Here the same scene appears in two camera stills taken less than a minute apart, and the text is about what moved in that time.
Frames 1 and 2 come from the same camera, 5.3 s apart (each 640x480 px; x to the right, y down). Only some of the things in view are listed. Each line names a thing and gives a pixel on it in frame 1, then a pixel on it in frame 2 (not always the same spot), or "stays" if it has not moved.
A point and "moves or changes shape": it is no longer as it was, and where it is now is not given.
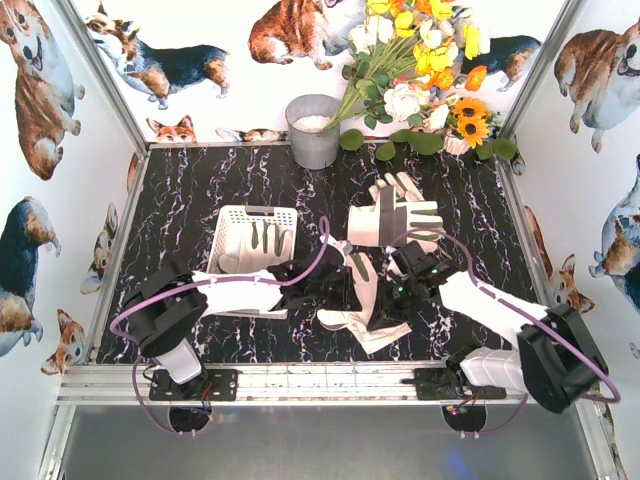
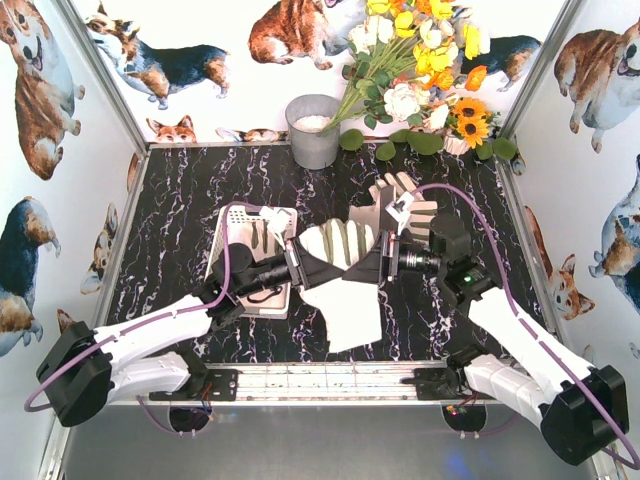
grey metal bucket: [307, 116] stays
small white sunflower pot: [454, 145] stays
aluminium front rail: [252, 385] stays
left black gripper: [345, 286] -> [293, 264]
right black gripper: [392, 304] -> [389, 258]
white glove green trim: [358, 321] moves or changes shape
